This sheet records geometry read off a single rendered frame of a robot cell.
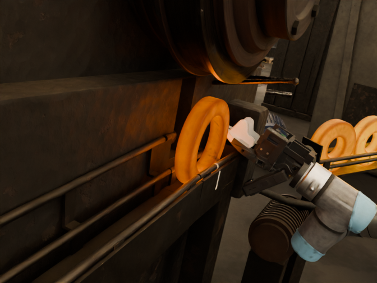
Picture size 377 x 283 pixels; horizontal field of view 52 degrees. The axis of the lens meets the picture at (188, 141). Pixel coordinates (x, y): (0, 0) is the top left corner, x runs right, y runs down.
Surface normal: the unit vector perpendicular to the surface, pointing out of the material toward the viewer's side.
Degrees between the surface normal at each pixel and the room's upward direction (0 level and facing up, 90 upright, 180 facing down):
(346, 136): 90
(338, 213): 96
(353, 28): 90
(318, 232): 93
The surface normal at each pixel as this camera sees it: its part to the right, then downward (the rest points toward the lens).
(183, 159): -0.47, 0.32
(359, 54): -0.66, 0.12
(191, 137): -0.36, -0.14
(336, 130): 0.44, 0.36
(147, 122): 0.87, 0.30
